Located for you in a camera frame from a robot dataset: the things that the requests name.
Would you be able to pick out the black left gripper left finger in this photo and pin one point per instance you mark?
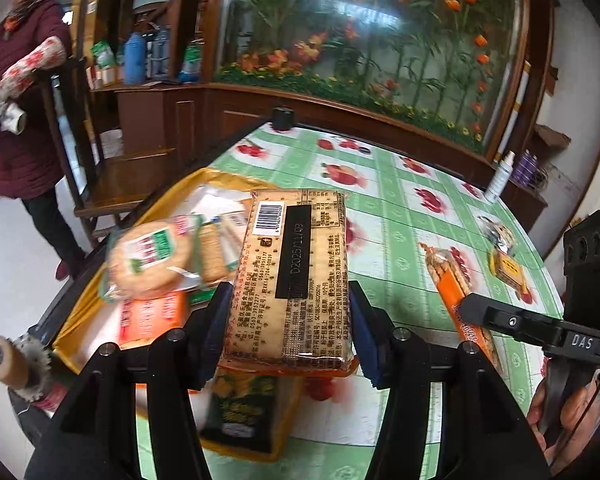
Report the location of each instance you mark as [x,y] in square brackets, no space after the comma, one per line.
[92,435]

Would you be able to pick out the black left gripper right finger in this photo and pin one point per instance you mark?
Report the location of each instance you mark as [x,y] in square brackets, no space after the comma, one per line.
[484,434]

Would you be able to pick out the yellow egg yolk biscuit pack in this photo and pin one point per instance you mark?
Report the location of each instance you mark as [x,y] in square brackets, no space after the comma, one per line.
[507,270]

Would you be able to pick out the orange soda cracker pack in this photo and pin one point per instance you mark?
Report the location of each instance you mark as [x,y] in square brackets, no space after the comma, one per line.
[142,321]

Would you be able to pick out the small tan cracker pack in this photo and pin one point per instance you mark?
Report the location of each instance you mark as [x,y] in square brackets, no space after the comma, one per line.
[449,273]

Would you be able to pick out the dark green cracker packet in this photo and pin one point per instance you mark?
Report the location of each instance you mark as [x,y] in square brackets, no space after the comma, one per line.
[241,411]

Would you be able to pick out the round cracker pack green label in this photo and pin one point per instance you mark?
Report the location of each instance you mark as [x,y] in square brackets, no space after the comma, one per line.
[151,260]

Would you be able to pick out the large orange-edged cracker pack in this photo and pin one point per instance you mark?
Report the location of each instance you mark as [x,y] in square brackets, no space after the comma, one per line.
[290,312]

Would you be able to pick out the blue white cracker pack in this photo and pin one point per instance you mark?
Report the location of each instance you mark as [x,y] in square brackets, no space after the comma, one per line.
[220,245]

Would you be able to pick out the person's right hand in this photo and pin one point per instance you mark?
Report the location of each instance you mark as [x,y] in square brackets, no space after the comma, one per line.
[580,419]

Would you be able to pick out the yellow cardboard tray box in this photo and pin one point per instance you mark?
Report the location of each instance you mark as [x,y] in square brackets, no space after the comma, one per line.
[96,317]

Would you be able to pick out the white spray bottle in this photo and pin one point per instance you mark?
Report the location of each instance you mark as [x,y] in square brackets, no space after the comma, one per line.
[500,178]

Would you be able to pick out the purple bottles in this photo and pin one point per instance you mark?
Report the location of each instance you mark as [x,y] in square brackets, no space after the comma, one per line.
[525,169]

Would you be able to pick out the wooden chair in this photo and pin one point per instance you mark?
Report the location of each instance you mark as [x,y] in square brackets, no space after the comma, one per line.
[113,186]

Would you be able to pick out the woman in maroon coat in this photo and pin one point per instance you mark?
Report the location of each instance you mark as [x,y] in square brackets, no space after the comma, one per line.
[34,37]

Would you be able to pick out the floral glass panel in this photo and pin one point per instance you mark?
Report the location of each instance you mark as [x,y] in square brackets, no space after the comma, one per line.
[440,65]

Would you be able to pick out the blue thermos jug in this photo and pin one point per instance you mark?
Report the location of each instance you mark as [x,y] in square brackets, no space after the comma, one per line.
[135,60]

